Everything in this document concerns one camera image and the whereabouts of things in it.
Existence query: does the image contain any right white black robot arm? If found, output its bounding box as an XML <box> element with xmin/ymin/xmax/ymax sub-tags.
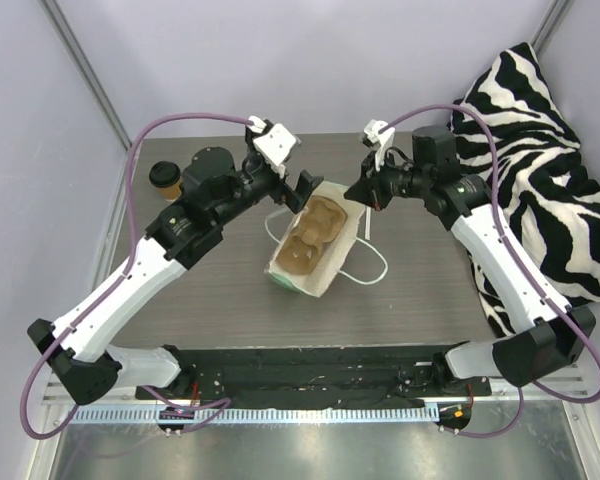
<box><xmin>344</xmin><ymin>120</ymin><xmax>596</xmax><ymax>395</ymax></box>

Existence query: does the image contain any white wrapped straw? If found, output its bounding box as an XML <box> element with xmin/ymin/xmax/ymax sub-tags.
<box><xmin>364</xmin><ymin>207</ymin><xmax>372</xmax><ymax>242</ymax></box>

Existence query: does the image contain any black plastic cup lid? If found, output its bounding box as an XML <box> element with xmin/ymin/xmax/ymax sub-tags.
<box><xmin>149</xmin><ymin>161</ymin><xmax>181</xmax><ymax>189</ymax></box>

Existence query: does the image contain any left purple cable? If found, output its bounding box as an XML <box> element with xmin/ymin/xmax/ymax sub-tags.
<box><xmin>19</xmin><ymin>112</ymin><xmax>261</xmax><ymax>440</ymax></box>

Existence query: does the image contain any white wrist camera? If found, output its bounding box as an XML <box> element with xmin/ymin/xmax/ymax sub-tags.
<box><xmin>246</xmin><ymin>116</ymin><xmax>301</xmax><ymax>179</ymax></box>
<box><xmin>361</xmin><ymin>119</ymin><xmax>395</xmax><ymax>171</ymax></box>

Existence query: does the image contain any zebra print blanket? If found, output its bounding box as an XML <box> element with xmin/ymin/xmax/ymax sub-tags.
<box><xmin>456</xmin><ymin>42</ymin><xmax>600</xmax><ymax>307</ymax></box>

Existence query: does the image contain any purple cable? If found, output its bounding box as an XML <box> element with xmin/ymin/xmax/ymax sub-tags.
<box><xmin>19</xmin><ymin>112</ymin><xmax>261</xmax><ymax>440</ymax></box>
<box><xmin>379</xmin><ymin>103</ymin><xmax>600</xmax><ymax>441</ymax></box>

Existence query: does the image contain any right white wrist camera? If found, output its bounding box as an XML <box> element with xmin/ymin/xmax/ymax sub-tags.
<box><xmin>361</xmin><ymin>119</ymin><xmax>395</xmax><ymax>171</ymax></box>

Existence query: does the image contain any brown paper coffee cup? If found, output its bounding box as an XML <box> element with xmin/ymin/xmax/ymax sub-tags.
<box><xmin>149</xmin><ymin>161</ymin><xmax>181</xmax><ymax>202</ymax></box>

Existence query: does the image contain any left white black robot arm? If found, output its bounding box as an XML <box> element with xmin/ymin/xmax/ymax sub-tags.
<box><xmin>27</xmin><ymin>147</ymin><xmax>322</xmax><ymax>406</ymax></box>

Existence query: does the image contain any brown cardboard cup carrier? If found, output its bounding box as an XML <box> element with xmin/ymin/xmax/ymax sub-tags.
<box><xmin>275</xmin><ymin>196</ymin><xmax>348</xmax><ymax>275</ymax></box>

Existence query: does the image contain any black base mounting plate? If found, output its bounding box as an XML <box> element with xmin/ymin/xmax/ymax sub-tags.
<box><xmin>158</xmin><ymin>345</ymin><xmax>492</xmax><ymax>410</ymax></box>

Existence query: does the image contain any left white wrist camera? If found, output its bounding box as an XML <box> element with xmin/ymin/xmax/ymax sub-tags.
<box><xmin>246</xmin><ymin>116</ymin><xmax>301</xmax><ymax>179</ymax></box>

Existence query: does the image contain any aluminium frame rail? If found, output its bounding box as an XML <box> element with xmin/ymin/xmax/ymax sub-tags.
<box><xmin>42</xmin><ymin>365</ymin><xmax>587</xmax><ymax>406</ymax></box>

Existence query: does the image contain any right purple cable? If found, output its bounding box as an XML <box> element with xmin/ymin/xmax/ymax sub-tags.
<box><xmin>379</xmin><ymin>103</ymin><xmax>600</xmax><ymax>441</ymax></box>

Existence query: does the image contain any green paper gift bag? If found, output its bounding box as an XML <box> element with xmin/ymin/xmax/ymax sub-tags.
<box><xmin>264</xmin><ymin>181</ymin><xmax>389</xmax><ymax>298</ymax></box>

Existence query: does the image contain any white slotted cable duct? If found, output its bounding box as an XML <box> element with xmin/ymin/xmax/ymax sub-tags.
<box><xmin>72</xmin><ymin>403</ymin><xmax>439</xmax><ymax>425</ymax></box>

